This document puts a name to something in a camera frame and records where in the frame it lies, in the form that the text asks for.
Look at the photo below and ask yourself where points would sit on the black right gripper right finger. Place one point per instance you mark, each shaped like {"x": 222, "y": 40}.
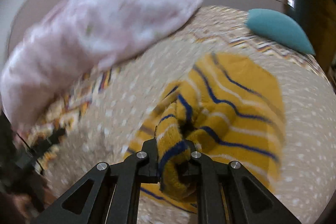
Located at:
{"x": 229, "y": 193}

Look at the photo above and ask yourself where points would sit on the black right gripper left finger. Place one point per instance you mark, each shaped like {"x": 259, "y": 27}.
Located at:
{"x": 107, "y": 193}

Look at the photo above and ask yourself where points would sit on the yellow striped knit garment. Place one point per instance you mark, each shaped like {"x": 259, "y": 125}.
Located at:
{"x": 231, "y": 109}

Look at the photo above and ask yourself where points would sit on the beige dotted quilt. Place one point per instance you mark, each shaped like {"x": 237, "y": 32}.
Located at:
{"x": 307, "y": 172}

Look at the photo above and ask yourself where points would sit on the pink floral duvet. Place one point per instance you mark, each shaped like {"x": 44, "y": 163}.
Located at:
{"x": 77, "y": 36}

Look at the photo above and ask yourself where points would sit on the teal pillow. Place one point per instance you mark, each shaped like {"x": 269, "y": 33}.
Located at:
{"x": 279, "y": 28}

